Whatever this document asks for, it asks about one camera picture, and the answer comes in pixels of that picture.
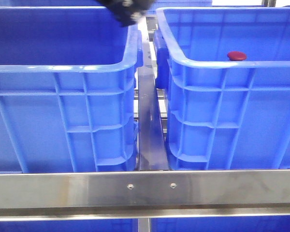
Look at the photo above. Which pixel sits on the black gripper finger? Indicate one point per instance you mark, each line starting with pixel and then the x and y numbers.
pixel 143 5
pixel 124 11

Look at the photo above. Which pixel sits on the red mushroom push button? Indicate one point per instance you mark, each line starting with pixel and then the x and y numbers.
pixel 236 56

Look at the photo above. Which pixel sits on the far right blue crate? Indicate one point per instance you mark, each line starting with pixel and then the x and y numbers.
pixel 178 3

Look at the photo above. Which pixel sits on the left blue plastic crate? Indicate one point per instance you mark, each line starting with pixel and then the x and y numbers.
pixel 67 79

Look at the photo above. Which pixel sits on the blue plastic crate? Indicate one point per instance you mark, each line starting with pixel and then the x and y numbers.
pixel 67 79
pixel 222 114

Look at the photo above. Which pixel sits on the far left blue crate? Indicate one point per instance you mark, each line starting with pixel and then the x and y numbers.
pixel 54 3

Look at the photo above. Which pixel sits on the right blue plastic crate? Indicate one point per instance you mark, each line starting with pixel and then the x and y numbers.
pixel 222 114

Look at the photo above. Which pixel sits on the steel centre divider bar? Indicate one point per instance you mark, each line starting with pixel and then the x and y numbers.
pixel 152 153

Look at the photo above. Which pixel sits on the lower left blue crate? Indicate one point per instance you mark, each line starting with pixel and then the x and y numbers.
pixel 103 225

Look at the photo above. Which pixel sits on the lower right blue crate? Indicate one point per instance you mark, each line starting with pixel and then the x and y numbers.
pixel 222 224

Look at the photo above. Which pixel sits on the left rail screw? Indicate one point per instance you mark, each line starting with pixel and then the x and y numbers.
pixel 130 186

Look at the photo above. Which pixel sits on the rail screw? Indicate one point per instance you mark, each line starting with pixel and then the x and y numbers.
pixel 130 186
pixel 173 185

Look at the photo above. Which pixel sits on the right rail screw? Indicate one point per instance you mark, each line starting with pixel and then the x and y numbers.
pixel 173 185

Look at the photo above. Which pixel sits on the steel vertical rack post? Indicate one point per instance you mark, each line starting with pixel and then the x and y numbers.
pixel 144 225

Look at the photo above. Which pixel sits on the steel front rack rail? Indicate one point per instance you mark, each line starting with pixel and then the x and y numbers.
pixel 77 196

